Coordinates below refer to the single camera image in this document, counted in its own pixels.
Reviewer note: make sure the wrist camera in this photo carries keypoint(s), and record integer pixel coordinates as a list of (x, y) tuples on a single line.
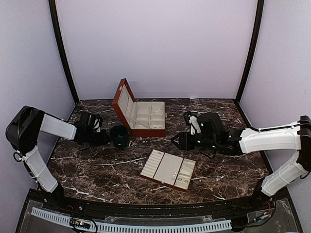
[(191, 120), (92, 121)]

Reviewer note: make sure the red wooden jewelry box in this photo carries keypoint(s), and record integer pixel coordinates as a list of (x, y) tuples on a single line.
[(142, 118)]

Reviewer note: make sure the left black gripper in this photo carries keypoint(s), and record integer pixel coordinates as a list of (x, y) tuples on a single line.
[(104, 140)]

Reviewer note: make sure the red jewelry tray cream insert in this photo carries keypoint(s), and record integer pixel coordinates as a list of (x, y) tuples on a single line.
[(160, 166)]

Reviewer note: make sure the black frame post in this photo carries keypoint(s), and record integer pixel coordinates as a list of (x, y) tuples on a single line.
[(61, 50), (251, 51)]

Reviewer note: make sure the left black frame post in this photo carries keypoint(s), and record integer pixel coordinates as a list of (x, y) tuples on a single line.
[(61, 50)]

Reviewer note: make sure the right black frame post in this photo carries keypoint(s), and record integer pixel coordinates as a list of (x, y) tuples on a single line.
[(251, 51)]

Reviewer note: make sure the black front table rail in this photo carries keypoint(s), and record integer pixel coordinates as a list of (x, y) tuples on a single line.
[(235, 208)]

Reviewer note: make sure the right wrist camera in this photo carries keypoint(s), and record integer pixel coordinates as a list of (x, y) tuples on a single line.
[(191, 120)]

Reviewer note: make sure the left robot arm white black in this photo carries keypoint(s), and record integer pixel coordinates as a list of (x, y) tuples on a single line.
[(23, 132)]

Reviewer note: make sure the white slotted cable duct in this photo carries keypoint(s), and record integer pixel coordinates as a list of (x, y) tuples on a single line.
[(132, 225)]

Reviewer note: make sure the dark green cup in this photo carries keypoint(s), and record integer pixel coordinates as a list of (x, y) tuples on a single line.
[(120, 137)]

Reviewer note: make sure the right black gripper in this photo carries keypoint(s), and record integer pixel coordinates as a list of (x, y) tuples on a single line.
[(184, 139)]

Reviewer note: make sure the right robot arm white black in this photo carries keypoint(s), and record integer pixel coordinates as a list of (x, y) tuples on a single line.
[(207, 132)]

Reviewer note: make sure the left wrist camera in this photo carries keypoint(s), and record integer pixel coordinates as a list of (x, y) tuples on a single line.
[(92, 121)]

